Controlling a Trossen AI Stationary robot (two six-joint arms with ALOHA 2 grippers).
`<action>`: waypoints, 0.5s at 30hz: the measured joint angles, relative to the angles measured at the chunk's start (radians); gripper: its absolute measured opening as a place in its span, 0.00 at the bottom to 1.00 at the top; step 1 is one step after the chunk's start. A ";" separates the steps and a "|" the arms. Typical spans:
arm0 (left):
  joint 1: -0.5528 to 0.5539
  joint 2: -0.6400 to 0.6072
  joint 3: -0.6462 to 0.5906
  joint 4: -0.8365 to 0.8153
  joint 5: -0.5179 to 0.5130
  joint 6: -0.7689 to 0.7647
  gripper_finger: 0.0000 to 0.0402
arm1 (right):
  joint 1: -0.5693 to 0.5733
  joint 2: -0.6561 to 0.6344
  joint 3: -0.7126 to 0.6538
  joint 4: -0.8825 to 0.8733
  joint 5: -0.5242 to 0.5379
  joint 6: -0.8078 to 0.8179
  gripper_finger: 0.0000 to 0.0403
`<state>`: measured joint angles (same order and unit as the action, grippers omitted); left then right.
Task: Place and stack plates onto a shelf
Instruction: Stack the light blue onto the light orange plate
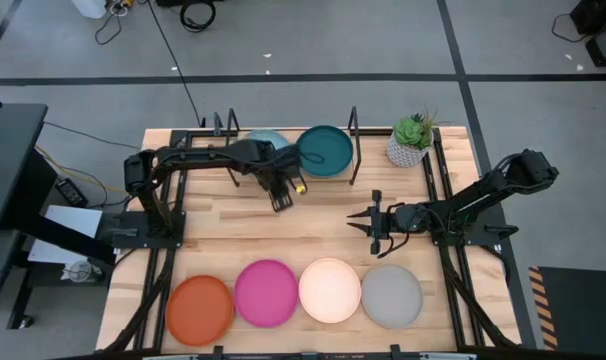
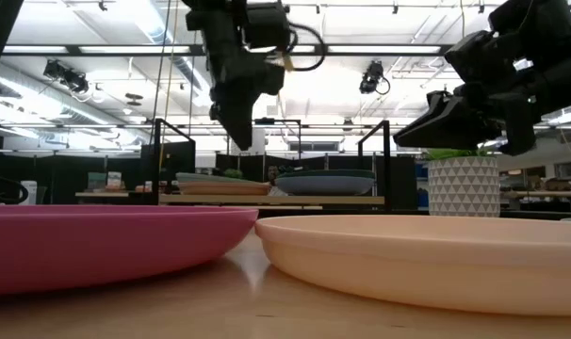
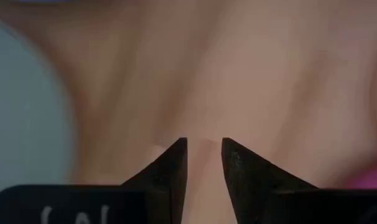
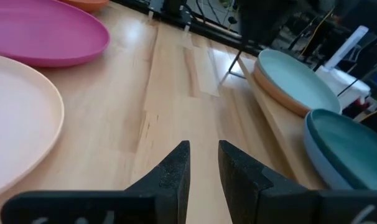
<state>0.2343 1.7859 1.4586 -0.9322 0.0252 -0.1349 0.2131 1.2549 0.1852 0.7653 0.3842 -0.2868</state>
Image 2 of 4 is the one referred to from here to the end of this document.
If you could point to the wooden background table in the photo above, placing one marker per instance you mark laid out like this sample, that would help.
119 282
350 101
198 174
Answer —
544 193

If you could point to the cream plate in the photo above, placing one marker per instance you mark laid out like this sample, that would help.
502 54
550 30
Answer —
431 263

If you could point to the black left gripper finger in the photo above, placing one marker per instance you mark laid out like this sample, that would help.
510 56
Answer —
245 117
221 113

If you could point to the black ceiling beam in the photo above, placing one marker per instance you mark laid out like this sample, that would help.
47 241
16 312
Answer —
219 49

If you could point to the dark teal plate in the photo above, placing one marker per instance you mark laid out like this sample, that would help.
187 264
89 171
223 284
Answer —
325 173

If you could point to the white box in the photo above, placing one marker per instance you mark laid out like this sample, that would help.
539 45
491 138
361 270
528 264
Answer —
114 180

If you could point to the blue plate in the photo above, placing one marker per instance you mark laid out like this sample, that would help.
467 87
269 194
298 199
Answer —
325 186

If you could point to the salmon plate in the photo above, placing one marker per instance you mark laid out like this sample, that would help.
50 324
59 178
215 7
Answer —
224 188

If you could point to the pink plate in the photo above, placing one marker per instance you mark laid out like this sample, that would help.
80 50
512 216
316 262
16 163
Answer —
102 245

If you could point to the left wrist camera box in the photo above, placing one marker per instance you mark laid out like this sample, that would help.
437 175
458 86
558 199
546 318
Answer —
266 23

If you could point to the black ceiling-hung camera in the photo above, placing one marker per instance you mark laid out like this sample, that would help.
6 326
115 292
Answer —
66 77
372 77

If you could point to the green succulent plant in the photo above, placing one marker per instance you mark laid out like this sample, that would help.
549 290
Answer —
448 153

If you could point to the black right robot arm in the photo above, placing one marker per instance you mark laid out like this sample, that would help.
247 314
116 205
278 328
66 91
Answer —
559 28

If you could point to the green box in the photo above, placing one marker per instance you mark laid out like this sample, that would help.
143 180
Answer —
96 181

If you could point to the white bin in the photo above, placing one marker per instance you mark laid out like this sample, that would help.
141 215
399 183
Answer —
28 192

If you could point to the person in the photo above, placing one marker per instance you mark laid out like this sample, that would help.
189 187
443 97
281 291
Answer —
272 174

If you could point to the white triangle-patterned pot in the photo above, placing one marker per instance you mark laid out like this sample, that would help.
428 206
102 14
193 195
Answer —
463 186

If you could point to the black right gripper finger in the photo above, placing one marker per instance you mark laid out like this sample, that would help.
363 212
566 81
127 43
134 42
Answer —
441 100
450 127

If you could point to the black aluminium table frame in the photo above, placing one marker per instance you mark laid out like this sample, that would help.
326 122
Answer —
526 214

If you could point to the light teal plate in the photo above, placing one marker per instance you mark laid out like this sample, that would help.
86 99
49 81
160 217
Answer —
205 177

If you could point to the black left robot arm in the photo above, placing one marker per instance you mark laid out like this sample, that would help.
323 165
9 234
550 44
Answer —
219 11

